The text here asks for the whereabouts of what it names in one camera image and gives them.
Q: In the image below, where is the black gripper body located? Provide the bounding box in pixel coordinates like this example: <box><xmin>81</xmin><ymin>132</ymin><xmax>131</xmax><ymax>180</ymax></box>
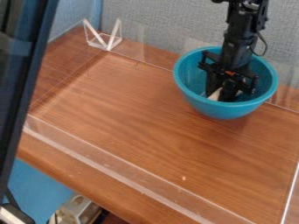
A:
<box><xmin>199</xmin><ymin>33</ymin><xmax>257</xmax><ymax>95</ymax></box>

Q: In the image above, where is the clear acrylic front barrier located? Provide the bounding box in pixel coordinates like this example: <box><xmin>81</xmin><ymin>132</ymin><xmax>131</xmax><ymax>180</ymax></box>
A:
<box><xmin>23</xmin><ymin>115</ymin><xmax>255</xmax><ymax>224</ymax></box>

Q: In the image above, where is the blue plastic bowl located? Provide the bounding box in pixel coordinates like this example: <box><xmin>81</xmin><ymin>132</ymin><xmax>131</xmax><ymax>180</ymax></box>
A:
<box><xmin>172</xmin><ymin>46</ymin><xmax>279</xmax><ymax>120</ymax></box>

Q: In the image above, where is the white brown toy mushroom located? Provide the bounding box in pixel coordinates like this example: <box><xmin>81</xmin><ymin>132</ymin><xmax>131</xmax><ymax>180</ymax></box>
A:
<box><xmin>207</xmin><ymin>88</ymin><xmax>243</xmax><ymax>102</ymax></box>

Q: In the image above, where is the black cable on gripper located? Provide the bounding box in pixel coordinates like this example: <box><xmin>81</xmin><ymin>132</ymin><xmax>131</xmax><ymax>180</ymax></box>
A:
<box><xmin>248</xmin><ymin>31</ymin><xmax>268</xmax><ymax>57</ymax></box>

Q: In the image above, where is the dark blue foreground post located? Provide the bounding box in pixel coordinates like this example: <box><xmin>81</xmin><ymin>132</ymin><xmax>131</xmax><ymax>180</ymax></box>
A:
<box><xmin>0</xmin><ymin>0</ymin><xmax>60</xmax><ymax>204</ymax></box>

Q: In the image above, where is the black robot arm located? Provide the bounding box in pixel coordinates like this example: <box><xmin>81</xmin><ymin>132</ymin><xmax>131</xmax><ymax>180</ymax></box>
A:
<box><xmin>199</xmin><ymin>0</ymin><xmax>268</xmax><ymax>102</ymax></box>

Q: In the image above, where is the white power strip below table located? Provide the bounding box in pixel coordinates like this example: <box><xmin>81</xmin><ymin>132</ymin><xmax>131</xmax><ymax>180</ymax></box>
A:
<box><xmin>47</xmin><ymin>194</ymin><xmax>103</xmax><ymax>224</ymax></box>

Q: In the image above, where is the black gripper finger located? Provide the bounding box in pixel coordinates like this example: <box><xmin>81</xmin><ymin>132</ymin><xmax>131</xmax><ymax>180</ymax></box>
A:
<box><xmin>205</xmin><ymin>72</ymin><xmax>223</xmax><ymax>96</ymax></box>
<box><xmin>219</xmin><ymin>79</ymin><xmax>239</xmax><ymax>102</ymax></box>

